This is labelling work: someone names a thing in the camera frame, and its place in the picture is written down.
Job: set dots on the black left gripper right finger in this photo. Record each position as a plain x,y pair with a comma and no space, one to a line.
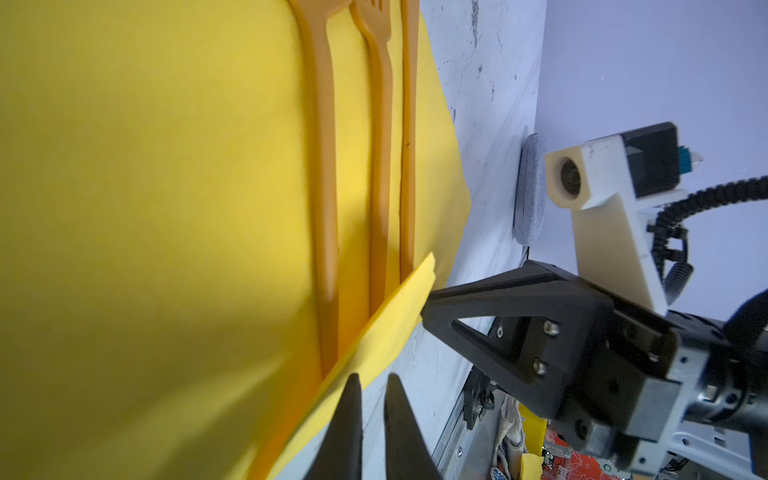
406,454

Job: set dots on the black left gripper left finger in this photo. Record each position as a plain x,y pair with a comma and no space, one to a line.
340,453

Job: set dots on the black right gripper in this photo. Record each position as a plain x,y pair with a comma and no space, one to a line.
616,381

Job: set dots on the yellow paper napkin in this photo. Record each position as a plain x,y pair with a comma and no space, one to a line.
158,296

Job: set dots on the yellow plastic knife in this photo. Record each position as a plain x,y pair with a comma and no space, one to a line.
410,33

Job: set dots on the yellow plastic fork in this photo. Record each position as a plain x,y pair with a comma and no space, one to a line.
372,19

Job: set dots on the yellow plastic spoon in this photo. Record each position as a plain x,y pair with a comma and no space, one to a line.
312,18

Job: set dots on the grey oval case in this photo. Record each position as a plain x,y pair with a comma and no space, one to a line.
531,190

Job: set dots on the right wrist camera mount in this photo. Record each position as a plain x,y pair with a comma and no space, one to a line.
611,185

